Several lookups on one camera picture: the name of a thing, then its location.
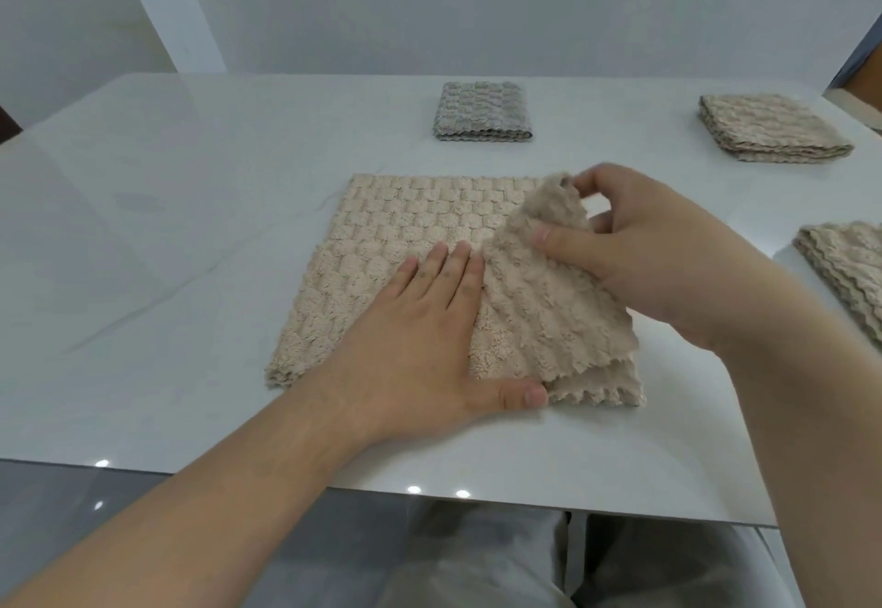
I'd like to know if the white marble table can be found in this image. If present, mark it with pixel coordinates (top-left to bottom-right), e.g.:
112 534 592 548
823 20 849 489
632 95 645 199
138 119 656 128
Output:
0 72 882 530

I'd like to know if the person's left hand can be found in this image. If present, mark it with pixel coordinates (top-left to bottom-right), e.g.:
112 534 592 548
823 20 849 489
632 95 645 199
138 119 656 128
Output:
313 240 550 450

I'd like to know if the dark brown door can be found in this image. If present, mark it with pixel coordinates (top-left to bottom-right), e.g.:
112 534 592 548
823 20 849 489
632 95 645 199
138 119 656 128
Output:
0 104 26 147

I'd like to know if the beige waffle towel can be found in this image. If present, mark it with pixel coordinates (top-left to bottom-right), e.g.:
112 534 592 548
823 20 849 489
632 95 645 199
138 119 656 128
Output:
265 172 642 395
792 220 882 354
696 93 855 164

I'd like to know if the person's left forearm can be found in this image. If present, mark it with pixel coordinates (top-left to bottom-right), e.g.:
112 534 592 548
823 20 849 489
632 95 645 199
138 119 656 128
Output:
0 414 387 608

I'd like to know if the blue grey clothing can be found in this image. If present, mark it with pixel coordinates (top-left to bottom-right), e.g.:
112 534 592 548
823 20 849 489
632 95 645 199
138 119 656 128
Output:
826 35 882 94

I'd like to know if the brown sofa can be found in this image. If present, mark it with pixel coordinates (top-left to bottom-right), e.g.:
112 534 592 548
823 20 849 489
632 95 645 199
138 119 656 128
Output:
823 60 882 132

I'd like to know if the person's right hand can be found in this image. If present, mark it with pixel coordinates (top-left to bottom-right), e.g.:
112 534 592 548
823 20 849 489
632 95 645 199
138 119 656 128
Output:
531 162 780 354

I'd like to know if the grey waffle towel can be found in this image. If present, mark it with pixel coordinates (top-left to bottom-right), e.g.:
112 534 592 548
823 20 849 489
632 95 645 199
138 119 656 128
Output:
432 81 536 144

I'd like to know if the person's right forearm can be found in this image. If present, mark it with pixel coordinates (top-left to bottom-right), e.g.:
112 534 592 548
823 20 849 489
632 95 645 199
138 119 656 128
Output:
709 259 882 608

